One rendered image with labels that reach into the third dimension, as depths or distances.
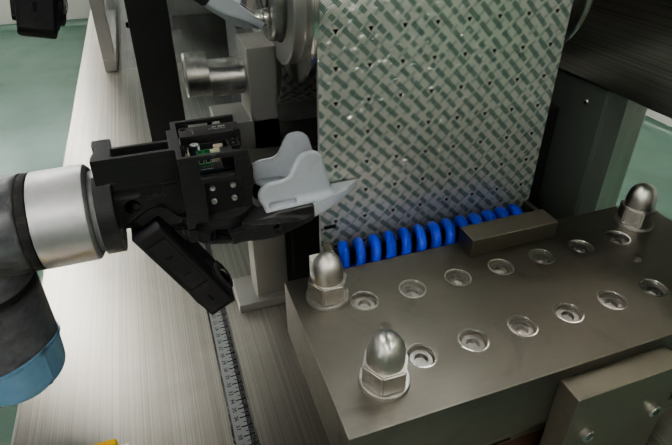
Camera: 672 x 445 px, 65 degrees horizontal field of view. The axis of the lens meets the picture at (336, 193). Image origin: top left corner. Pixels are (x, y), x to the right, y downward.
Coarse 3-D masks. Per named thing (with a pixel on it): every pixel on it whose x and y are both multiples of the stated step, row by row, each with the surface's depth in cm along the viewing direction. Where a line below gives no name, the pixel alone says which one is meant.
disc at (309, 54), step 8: (312, 0) 38; (312, 8) 38; (312, 16) 38; (312, 24) 39; (312, 32) 39; (312, 40) 40; (304, 48) 42; (312, 48) 40; (304, 56) 42; (312, 56) 41; (288, 64) 48; (296, 64) 45; (304, 64) 43; (312, 64) 41; (288, 72) 48; (296, 72) 46; (304, 72) 43; (296, 80) 46; (304, 80) 44
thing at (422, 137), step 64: (384, 64) 43; (448, 64) 45; (512, 64) 48; (320, 128) 44; (384, 128) 46; (448, 128) 49; (512, 128) 51; (384, 192) 50; (448, 192) 53; (512, 192) 56
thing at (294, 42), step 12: (288, 0) 40; (300, 0) 39; (288, 12) 41; (300, 12) 39; (288, 24) 41; (300, 24) 40; (288, 36) 42; (300, 36) 41; (276, 48) 47; (288, 48) 43; (300, 48) 42; (288, 60) 44
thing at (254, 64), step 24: (240, 48) 48; (264, 48) 47; (216, 72) 47; (240, 72) 48; (264, 72) 48; (264, 96) 49; (240, 120) 50; (264, 120) 50; (264, 144) 51; (264, 240) 58; (264, 264) 60; (240, 288) 63; (264, 288) 61; (240, 312) 61
